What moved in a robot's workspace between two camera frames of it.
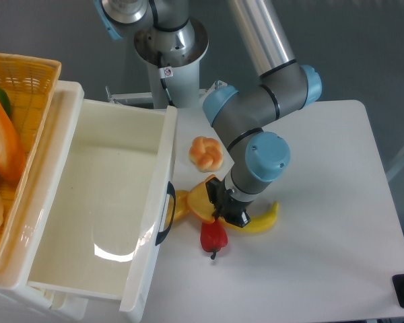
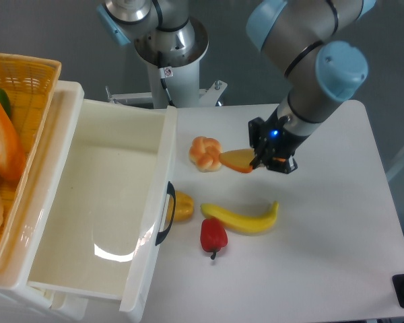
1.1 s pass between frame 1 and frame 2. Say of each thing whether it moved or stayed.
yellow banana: stayed
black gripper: moved
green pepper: stayed
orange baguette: stayed
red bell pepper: stayed
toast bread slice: moved
